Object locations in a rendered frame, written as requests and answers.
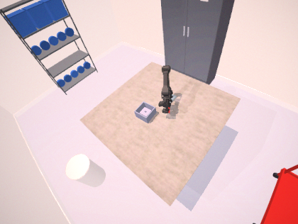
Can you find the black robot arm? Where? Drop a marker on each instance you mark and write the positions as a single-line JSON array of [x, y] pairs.
[[166, 93]]

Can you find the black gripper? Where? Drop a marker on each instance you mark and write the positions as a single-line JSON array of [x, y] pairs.
[[166, 110]]

